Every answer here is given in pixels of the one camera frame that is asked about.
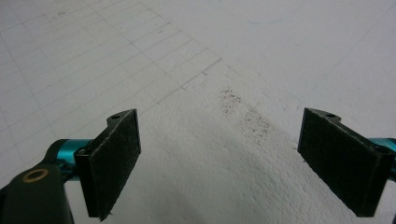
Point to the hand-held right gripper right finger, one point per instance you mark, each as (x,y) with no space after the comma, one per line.
(342,161)

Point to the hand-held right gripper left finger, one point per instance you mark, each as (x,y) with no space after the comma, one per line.
(112,161)

